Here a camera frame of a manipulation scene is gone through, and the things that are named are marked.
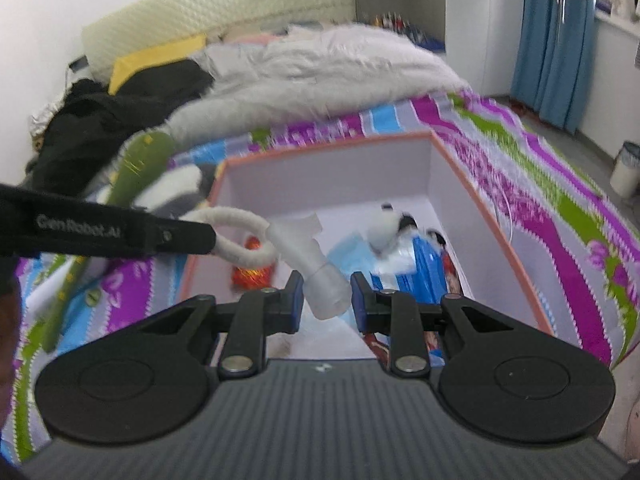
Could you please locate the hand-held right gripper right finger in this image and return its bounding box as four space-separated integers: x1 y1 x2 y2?
350 272 516 378

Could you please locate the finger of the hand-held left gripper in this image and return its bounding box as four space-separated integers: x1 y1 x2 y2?
164 219 219 257

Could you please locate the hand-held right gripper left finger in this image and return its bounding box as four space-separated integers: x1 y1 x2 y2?
135 270 306 380

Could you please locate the blue face mask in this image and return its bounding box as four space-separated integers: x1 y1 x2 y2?
327 237 417 292

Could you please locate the small red packet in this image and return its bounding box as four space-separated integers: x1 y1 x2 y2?
364 332 402 367

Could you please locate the red foil packet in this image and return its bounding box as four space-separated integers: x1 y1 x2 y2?
231 237 279 291

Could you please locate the panda plush toy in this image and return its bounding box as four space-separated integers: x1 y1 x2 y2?
362 202 427 254

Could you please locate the orange cardboard box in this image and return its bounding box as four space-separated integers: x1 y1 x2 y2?
179 130 556 362

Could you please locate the grey penguin plush toy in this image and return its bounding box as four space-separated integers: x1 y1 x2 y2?
132 162 221 219

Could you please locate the green plush stick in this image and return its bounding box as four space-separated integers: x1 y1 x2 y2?
40 130 176 354

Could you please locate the black jacket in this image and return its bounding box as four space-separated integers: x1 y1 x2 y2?
27 60 216 196

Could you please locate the white crumpled cloth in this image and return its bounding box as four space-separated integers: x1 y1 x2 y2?
30 102 64 136

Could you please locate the yellow pillow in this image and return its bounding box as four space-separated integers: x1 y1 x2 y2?
107 35 209 96

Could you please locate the light grey duvet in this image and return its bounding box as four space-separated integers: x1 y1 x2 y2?
165 22 471 154

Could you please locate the colourful printed bed sheet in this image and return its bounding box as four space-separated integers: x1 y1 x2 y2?
0 90 640 463

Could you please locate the beige padded headboard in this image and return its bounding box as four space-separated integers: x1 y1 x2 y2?
81 0 357 81

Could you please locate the row of cosmetic bottles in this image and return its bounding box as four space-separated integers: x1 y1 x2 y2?
367 10 446 54

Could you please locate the white trash bin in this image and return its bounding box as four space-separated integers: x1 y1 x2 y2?
609 141 640 200

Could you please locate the blue curtain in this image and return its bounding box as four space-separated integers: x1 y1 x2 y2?
510 0 599 134

